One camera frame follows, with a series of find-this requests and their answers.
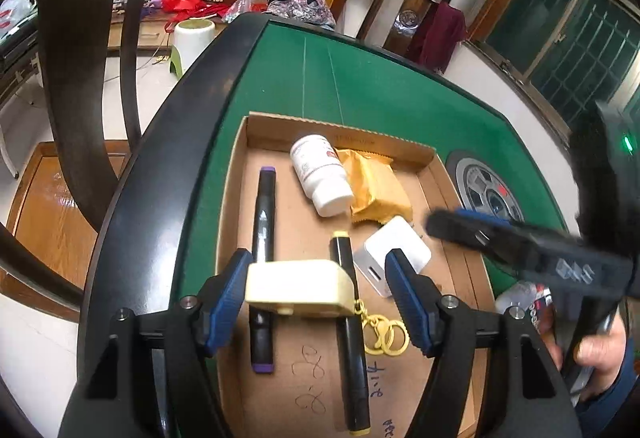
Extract round table centre console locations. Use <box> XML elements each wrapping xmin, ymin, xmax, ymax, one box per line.
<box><xmin>444</xmin><ymin>149</ymin><xmax>528</xmax><ymax>226</ymax></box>

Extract white charger adapter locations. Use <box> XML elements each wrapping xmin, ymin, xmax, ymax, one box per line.
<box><xmin>352</xmin><ymin>215</ymin><xmax>432</xmax><ymax>298</ymax></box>

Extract clear pink plastic bag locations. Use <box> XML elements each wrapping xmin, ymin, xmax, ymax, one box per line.
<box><xmin>222</xmin><ymin>0</ymin><xmax>256</xmax><ymax>23</ymax></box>

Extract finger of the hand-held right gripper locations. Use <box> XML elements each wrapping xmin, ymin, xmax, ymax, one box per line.
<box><xmin>425</xmin><ymin>209</ymin><xmax>558</xmax><ymax>280</ymax></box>

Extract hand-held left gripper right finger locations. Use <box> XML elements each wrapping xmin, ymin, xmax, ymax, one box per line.
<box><xmin>384</xmin><ymin>248</ymin><xmax>583</xmax><ymax>438</ymax></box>

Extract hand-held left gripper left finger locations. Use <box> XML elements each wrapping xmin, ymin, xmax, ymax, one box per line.
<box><xmin>57</xmin><ymin>248</ymin><xmax>254</xmax><ymax>438</ymax></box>

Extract white red plastic bag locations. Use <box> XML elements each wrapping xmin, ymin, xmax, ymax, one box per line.
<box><xmin>0</xmin><ymin>0</ymin><xmax>38</xmax><ymax>39</ymax></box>

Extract person's right hand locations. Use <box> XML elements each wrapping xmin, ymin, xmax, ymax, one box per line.
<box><xmin>542</xmin><ymin>313</ymin><xmax>629</xmax><ymax>402</ymax></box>

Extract dark wooden chair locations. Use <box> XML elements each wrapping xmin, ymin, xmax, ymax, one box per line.
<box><xmin>0</xmin><ymin>0</ymin><xmax>168</xmax><ymax>319</ymax></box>

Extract maroon garment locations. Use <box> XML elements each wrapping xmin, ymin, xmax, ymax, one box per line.
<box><xmin>406</xmin><ymin>0</ymin><xmax>468</xmax><ymax>75</ymax></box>

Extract white green plastic stool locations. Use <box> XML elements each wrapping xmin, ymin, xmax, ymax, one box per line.
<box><xmin>171</xmin><ymin>18</ymin><xmax>227</xmax><ymax>80</ymax></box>

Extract green felt mahjong table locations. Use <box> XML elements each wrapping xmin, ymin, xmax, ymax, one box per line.
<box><xmin>77</xmin><ymin>12</ymin><xmax>583</xmax><ymax>438</ymax></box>

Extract yellow snack packet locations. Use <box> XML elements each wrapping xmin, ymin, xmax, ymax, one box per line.
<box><xmin>334</xmin><ymin>148</ymin><xmax>413</xmax><ymax>225</ymax></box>

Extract person's right forearm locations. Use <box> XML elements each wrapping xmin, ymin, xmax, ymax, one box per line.
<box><xmin>575</xmin><ymin>338</ymin><xmax>640</xmax><ymax>426</ymax></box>

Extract carved wooden chair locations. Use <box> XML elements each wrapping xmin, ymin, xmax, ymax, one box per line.
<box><xmin>377</xmin><ymin>0</ymin><xmax>443</xmax><ymax>59</ymax></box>

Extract white pill bottle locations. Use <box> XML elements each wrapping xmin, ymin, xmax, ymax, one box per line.
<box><xmin>290</xmin><ymin>134</ymin><xmax>355</xmax><ymax>218</ymax></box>

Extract shallow cardboard box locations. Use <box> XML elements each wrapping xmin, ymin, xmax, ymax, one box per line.
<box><xmin>215</xmin><ymin>112</ymin><xmax>501</xmax><ymax>438</ymax></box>

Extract green tinted window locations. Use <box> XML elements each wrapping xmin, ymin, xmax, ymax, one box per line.
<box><xmin>470</xmin><ymin>0</ymin><xmax>640</xmax><ymax>134</ymax></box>

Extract yellow tape measure with keyring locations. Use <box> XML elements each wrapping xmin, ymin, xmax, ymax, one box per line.
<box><xmin>244</xmin><ymin>259</ymin><xmax>412</xmax><ymax>358</ymax></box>

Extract black marker purple caps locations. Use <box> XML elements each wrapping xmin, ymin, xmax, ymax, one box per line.
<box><xmin>248</xmin><ymin>165</ymin><xmax>278</xmax><ymax>375</ymax></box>

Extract black marker yellow caps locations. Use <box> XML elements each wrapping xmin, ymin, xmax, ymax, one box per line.
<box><xmin>329</xmin><ymin>230</ymin><xmax>372</xmax><ymax>435</ymax></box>

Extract floral cloth bag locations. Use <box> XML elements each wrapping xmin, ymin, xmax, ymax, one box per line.
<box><xmin>267</xmin><ymin>0</ymin><xmax>337</xmax><ymax>28</ymax></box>

